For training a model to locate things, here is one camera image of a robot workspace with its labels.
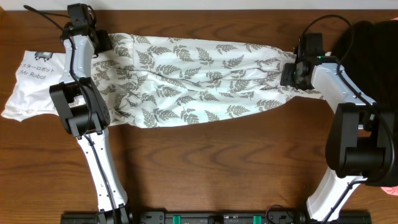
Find white fern print dress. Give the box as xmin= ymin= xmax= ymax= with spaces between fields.
xmin=91 ymin=33 xmax=321 ymax=128

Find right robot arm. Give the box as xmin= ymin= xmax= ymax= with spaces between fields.
xmin=280 ymin=47 xmax=397 ymax=223

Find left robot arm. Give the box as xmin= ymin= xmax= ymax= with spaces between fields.
xmin=49 ymin=23 xmax=133 ymax=223

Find black garment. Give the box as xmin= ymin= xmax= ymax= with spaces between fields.
xmin=326 ymin=21 xmax=397 ymax=187

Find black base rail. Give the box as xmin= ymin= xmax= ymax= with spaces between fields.
xmin=60 ymin=209 xmax=373 ymax=224

